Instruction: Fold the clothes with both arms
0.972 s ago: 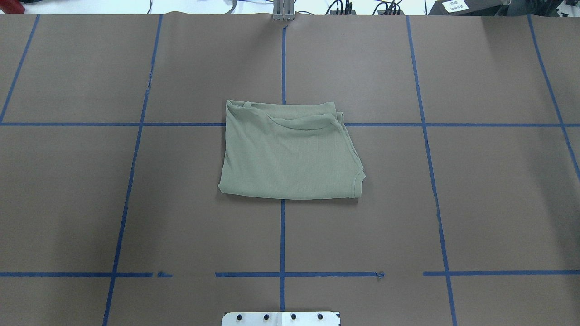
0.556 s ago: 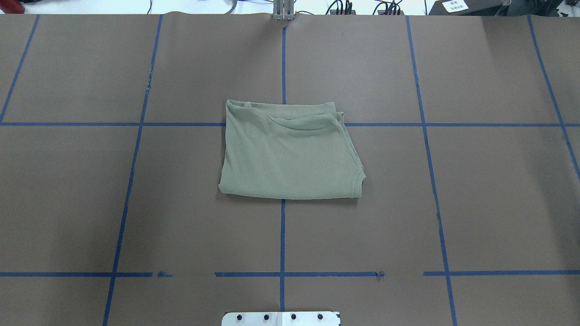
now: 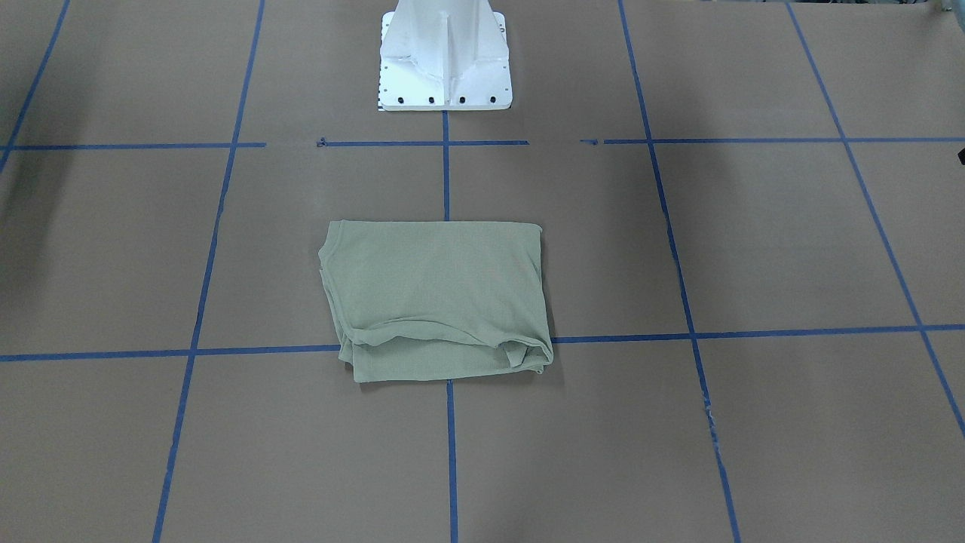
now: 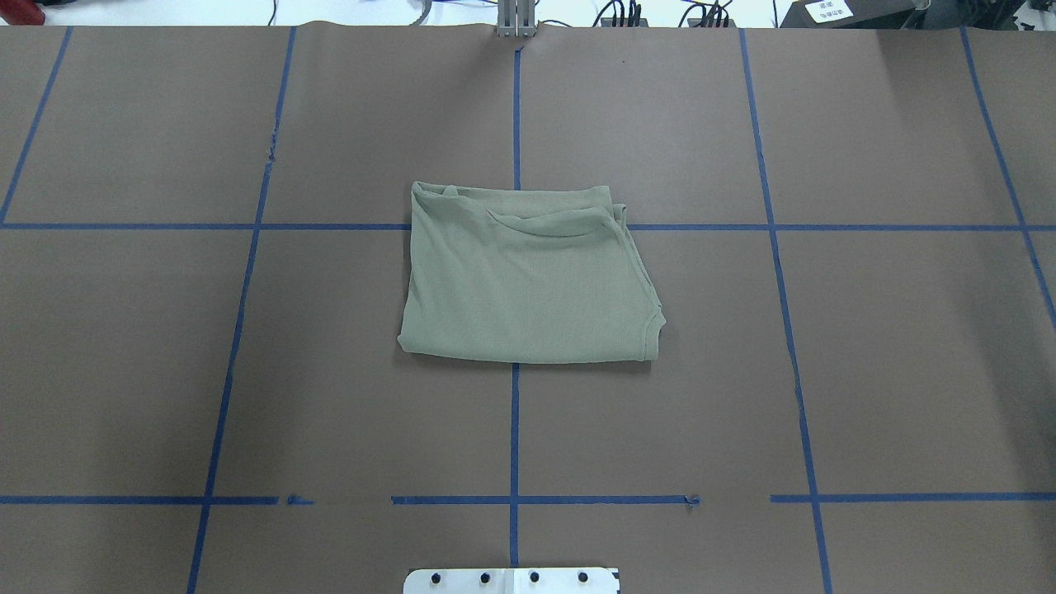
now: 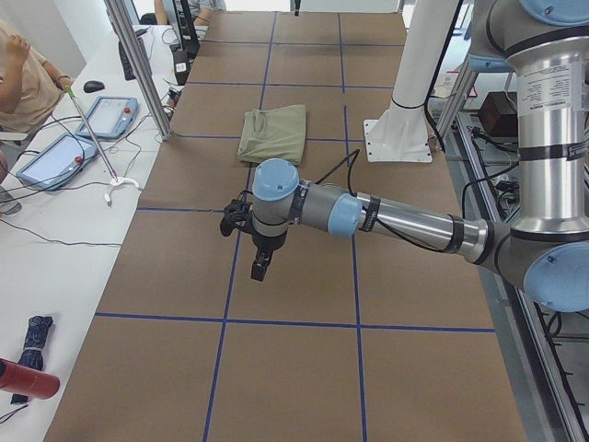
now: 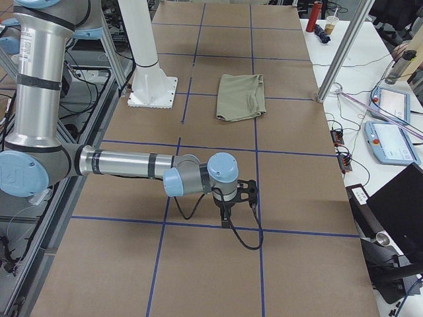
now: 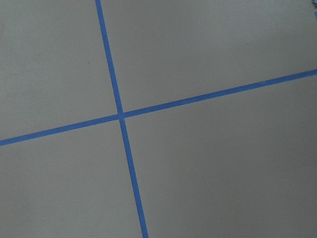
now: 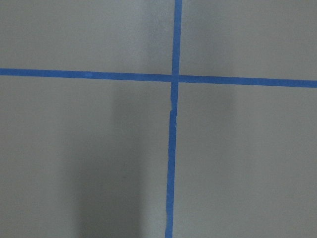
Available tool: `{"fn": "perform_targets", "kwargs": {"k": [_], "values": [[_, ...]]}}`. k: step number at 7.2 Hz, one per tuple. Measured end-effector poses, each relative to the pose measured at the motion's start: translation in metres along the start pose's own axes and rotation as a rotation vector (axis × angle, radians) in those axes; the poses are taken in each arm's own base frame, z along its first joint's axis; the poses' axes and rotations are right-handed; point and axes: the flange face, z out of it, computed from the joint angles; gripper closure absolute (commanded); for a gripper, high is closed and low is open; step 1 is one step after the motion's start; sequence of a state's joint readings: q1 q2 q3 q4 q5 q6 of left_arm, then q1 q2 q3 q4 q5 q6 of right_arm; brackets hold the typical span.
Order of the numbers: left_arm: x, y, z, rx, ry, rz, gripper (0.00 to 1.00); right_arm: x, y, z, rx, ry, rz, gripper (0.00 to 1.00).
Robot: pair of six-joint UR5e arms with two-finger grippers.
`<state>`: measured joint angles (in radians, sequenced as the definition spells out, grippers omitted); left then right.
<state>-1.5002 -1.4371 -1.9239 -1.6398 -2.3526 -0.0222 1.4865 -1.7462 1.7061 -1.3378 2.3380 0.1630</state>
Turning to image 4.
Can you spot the olive green long-sleeve shirt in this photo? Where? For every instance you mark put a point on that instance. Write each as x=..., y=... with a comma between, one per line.
x=533, y=277

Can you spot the aluminium frame post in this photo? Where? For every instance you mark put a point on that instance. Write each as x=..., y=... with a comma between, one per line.
x=516, y=18

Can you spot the white camera pole with base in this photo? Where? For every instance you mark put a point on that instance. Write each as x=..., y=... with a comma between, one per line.
x=513, y=580

